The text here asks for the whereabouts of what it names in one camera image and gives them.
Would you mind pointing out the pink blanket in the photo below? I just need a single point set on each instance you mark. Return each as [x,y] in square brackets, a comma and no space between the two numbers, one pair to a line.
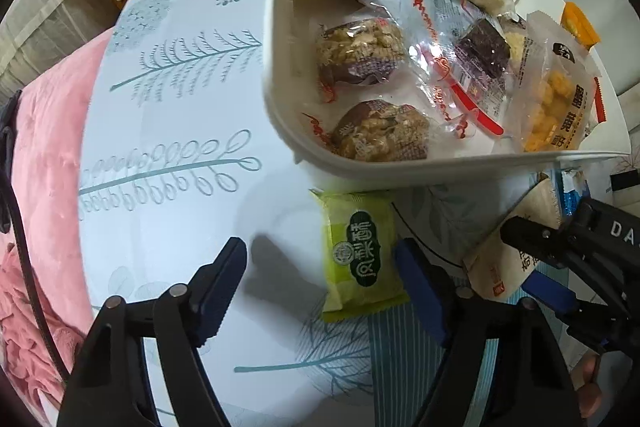
[45,157]

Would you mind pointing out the green snack packet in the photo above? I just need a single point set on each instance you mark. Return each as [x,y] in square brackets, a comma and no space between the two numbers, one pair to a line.
[360,252]

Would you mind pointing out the person's right hand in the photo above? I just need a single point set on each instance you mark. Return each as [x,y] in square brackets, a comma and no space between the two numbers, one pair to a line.
[590,387]

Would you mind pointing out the dark purple snack packet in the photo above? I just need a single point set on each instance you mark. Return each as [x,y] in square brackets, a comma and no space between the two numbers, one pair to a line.
[482,52]

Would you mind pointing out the yellow puff snack packet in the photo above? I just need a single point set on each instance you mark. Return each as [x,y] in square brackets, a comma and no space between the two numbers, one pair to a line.
[555,107]

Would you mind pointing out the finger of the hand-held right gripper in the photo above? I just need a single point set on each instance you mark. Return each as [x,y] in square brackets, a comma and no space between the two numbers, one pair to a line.
[550,294]
[535,237]

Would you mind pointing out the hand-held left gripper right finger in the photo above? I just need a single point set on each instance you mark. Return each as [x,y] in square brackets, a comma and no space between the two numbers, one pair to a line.
[420,294]

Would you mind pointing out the white leaf print tablecloth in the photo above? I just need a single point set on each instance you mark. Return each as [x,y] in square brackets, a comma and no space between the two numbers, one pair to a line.
[165,217]

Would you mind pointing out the orange snack packet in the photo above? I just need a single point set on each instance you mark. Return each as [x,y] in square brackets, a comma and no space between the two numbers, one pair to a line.
[580,24]

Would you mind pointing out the nut date snack packet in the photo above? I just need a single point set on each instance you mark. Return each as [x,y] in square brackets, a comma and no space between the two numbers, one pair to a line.
[382,132]
[360,49]

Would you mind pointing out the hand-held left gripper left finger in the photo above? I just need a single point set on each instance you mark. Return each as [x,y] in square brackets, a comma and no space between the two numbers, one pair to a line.
[220,294]

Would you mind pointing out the white plastic storage bin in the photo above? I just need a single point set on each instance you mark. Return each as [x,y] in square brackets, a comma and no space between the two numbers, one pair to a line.
[295,57]

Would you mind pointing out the blue white snack packet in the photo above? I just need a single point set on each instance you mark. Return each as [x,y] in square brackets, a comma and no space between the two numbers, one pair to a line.
[575,194]

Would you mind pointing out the kraft brown snack packet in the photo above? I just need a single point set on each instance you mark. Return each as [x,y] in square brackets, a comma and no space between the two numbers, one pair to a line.
[510,257]

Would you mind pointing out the white lace cover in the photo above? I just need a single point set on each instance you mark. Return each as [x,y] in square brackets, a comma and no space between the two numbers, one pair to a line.
[60,17]

